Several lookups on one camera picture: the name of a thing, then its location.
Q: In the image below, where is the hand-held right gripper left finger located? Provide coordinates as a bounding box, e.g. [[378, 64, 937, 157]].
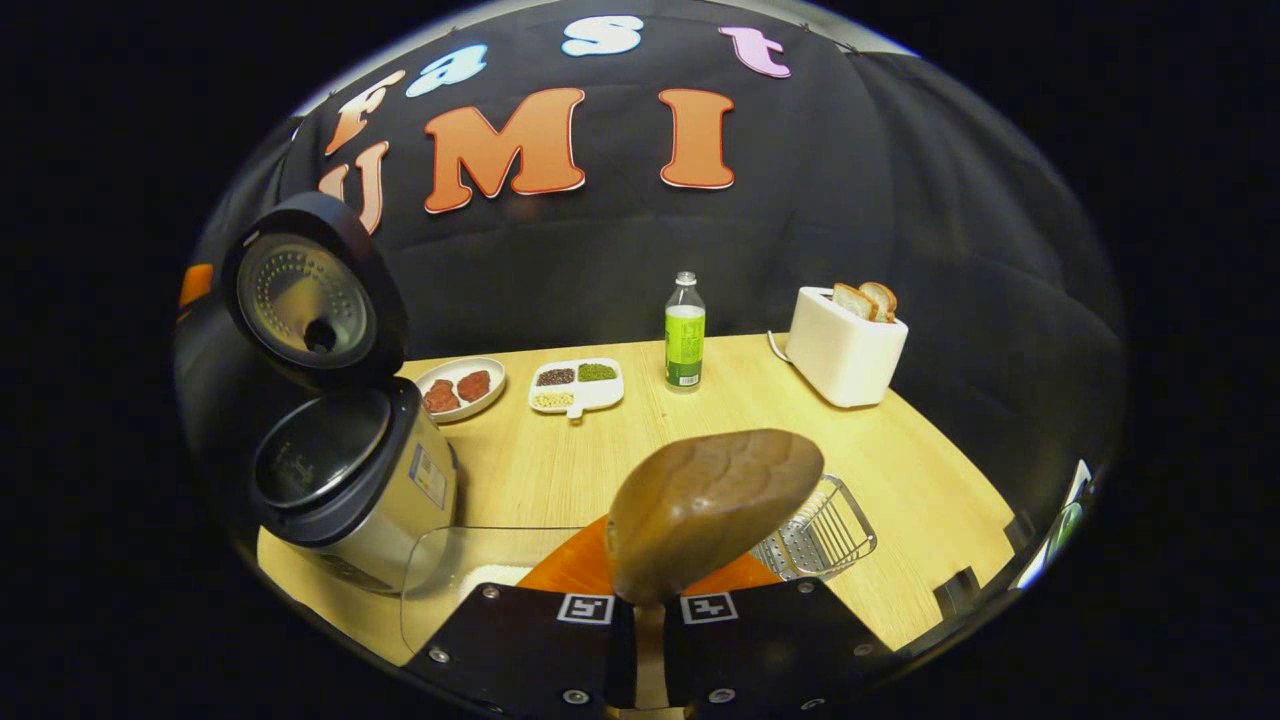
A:
[[405, 515, 639, 720]]

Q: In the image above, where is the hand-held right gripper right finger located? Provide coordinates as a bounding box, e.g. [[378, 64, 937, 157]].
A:
[[663, 550, 898, 720]]

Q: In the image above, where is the white rice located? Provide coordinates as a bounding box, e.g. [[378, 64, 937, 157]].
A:
[[455, 563, 536, 601]]

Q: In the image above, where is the metal chopstick holder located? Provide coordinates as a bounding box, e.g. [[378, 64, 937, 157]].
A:
[[750, 473, 879, 583]]

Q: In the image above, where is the brown wooden spoon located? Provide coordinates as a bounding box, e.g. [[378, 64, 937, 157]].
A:
[[604, 428, 827, 713]]

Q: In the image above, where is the black silver rice cooker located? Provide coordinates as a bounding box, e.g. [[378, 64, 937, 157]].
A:
[[175, 192, 459, 598]]

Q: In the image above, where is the clear plastic container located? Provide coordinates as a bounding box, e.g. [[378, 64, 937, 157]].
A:
[[400, 525, 613, 656]]

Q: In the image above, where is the white divided dish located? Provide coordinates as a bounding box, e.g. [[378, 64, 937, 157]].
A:
[[528, 357, 626, 419]]

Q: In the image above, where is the white round plate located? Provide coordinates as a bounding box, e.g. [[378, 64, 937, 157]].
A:
[[413, 357, 507, 424]]

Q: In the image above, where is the white toaster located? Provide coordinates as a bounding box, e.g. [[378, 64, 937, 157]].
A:
[[785, 286, 910, 409]]

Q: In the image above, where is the green drink bottle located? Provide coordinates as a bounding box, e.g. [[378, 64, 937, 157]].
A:
[[664, 271, 707, 392]]

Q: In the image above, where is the black backdrop cloth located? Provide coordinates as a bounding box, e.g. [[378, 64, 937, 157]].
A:
[[185, 0, 1126, 521]]

